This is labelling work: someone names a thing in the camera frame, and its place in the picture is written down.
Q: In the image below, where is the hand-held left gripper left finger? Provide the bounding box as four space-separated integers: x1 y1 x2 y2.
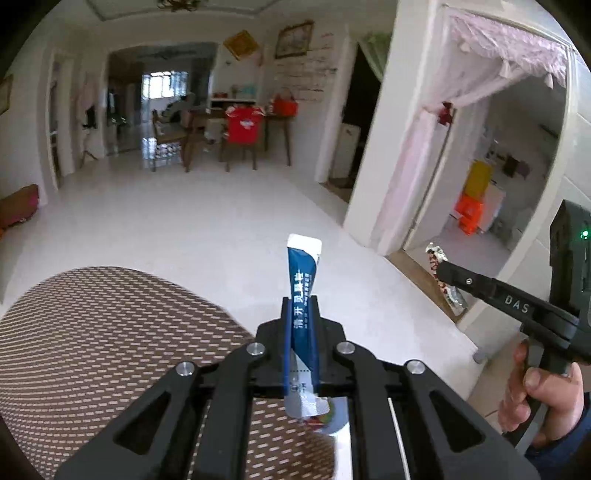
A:
55 298 293 480

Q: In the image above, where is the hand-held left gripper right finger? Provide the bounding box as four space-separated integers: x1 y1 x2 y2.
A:
314 295 539 480

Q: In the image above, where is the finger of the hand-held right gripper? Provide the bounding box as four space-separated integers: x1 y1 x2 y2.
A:
436 261 580 333

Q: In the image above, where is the blue foil sachet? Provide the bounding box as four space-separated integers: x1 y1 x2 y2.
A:
283 234 329 421

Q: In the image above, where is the red white snack wrapper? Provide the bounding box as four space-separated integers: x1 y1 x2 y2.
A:
425 244 469 318

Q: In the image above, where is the person's right forearm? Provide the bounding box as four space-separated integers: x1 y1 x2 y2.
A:
524 392 591 480

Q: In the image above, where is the person's right hand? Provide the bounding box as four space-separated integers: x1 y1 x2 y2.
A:
498 344 586 448

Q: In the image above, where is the orange plastic stool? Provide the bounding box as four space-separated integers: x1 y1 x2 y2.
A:
455 194 485 235

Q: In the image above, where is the yellow box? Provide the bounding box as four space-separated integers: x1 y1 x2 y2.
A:
464 159 492 200

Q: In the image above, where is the wooden chair with shirt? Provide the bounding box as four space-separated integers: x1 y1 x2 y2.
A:
219 106 266 172

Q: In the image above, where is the white fridge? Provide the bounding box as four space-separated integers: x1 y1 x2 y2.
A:
335 122 361 180

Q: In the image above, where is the red shirt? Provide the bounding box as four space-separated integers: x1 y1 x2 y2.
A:
225 106 265 145

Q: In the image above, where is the wooden side table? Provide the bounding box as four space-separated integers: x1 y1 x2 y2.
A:
263 113 294 167

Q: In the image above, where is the wooden dining chair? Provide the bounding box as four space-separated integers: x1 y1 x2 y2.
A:
151 110 190 172

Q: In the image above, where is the wooden dining table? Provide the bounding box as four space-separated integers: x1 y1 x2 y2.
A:
185 107 232 172

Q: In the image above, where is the pink door curtain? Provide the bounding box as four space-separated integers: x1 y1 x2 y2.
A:
372 11 568 254

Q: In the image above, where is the red bag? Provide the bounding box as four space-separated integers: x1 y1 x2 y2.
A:
270 93 298 116

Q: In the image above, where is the green door curtain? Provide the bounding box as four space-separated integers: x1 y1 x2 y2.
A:
360 32 393 81

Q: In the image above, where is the brown bench with cushion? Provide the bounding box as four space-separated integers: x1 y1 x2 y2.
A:
0 185 40 232

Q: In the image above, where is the gold diamond wall frame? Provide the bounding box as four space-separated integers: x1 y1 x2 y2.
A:
223 30 259 61

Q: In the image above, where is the small framed wall picture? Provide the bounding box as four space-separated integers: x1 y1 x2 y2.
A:
0 74 14 115

